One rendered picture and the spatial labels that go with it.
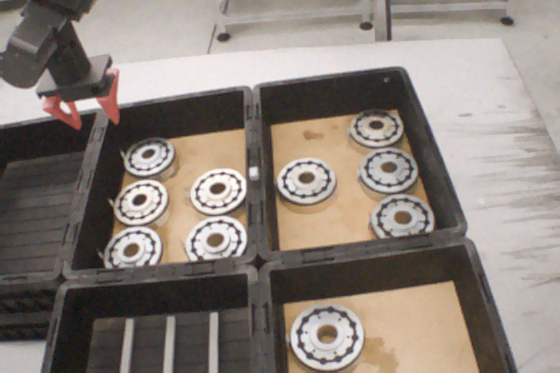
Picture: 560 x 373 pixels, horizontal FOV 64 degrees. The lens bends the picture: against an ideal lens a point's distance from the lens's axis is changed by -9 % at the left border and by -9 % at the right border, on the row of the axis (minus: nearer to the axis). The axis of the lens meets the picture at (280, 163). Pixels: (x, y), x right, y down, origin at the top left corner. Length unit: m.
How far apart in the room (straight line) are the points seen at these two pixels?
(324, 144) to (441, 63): 0.55
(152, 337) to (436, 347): 0.42
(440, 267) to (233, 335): 0.32
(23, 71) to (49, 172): 0.53
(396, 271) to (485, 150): 0.51
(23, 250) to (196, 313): 0.38
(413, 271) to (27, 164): 0.84
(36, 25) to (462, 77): 1.05
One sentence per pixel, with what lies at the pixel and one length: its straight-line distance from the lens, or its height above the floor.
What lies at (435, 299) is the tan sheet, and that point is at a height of 0.83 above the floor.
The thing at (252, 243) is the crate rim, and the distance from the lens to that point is 0.70.
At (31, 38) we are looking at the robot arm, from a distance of 0.59.
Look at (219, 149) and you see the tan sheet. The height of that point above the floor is 0.83.
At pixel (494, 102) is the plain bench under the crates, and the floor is 0.70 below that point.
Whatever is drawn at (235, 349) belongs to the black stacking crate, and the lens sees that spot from 0.74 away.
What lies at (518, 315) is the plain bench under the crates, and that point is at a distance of 0.93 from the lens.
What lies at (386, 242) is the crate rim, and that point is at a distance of 0.68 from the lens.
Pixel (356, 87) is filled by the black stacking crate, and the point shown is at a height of 0.90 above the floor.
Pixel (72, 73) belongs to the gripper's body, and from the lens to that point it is 0.68.
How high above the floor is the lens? 1.50
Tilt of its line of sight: 46 degrees down
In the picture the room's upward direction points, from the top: 10 degrees counter-clockwise
